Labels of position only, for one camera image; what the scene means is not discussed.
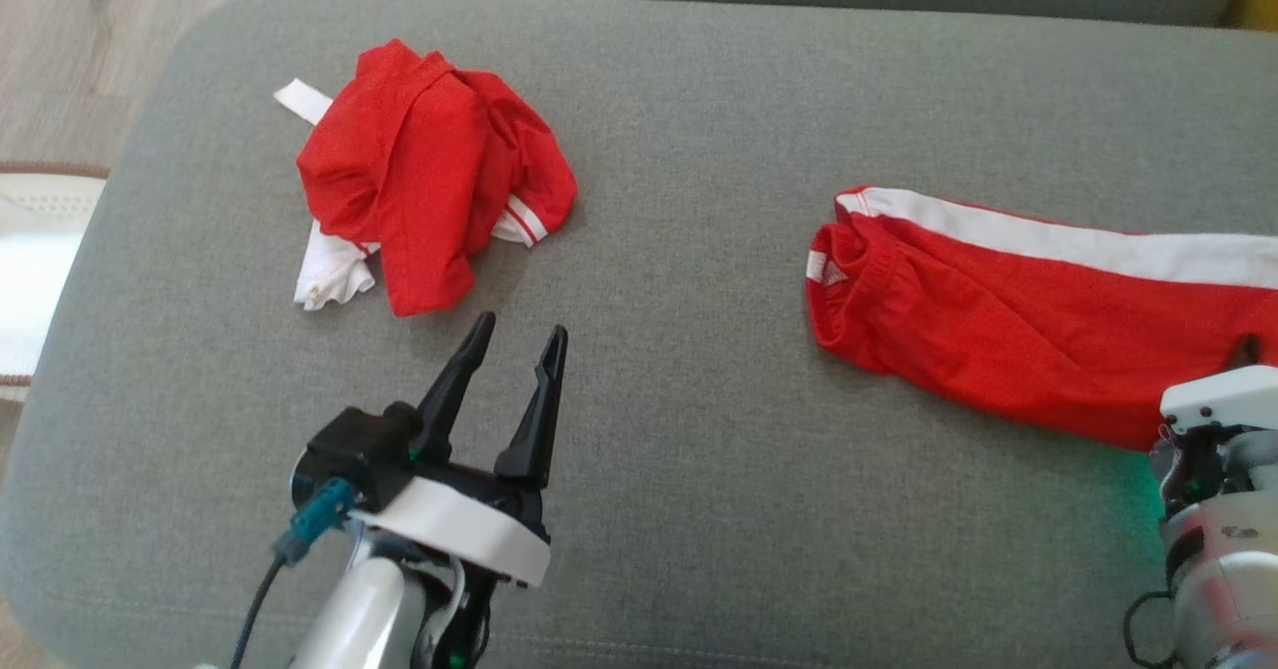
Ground red basketball shorts white stripe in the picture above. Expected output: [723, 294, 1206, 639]
[805, 185, 1278, 452]

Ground white rug brown edge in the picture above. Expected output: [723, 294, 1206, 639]
[0, 160, 111, 405]

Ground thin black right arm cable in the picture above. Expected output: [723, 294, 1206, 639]
[1123, 589, 1181, 669]

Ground red basketball jersey white sleeves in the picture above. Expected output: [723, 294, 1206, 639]
[274, 38, 579, 319]

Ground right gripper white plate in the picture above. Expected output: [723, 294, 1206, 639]
[1148, 334, 1278, 522]

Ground black cable teal connector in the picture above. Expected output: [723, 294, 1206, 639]
[230, 476, 357, 669]

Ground large grey sofa ottoman cushion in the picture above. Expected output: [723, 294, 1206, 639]
[0, 0, 1278, 669]

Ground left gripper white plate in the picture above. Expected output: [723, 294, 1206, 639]
[347, 311, 570, 669]

